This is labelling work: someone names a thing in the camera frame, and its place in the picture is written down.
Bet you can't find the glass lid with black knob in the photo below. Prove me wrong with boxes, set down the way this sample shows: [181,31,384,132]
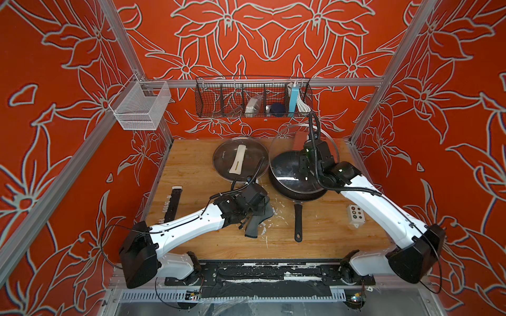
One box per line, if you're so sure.
[268,124,327,201]

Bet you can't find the glass lid with cream handle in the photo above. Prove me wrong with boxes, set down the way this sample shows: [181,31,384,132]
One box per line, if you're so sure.
[212,136,269,182]

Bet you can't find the grey cleaning cloth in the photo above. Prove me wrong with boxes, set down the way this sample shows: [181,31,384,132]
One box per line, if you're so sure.
[245,202,274,238]

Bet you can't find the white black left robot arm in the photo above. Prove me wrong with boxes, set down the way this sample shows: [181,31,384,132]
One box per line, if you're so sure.
[119,183,274,289]

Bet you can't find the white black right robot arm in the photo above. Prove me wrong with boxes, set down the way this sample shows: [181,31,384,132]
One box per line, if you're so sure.
[301,140,445,284]

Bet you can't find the black lidded frying pan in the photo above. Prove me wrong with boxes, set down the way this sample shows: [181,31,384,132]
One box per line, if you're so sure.
[268,151,327,242]

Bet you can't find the dark blue round object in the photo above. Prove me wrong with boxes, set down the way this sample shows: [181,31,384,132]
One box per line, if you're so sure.
[270,102,286,117]

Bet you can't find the white button control box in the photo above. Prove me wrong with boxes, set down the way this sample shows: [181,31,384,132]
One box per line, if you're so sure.
[347,204,366,229]

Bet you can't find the light blue box in basket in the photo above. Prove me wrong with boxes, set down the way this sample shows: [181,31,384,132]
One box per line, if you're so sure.
[288,84,299,117]

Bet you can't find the silver packet in basket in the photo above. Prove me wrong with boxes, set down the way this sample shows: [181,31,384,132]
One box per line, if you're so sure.
[245,95,263,118]

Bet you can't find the white cables in basket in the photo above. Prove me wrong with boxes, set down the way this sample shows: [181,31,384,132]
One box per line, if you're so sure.
[296,94,313,116]

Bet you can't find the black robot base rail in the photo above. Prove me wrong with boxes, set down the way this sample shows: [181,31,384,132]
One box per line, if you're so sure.
[160,259,376,300]

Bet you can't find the black wire wall basket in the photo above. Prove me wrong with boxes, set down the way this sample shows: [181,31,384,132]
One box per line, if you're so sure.
[195,75,313,119]

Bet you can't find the white wire mesh basket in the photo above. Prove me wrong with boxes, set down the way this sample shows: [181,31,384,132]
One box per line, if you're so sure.
[109,81,171,131]

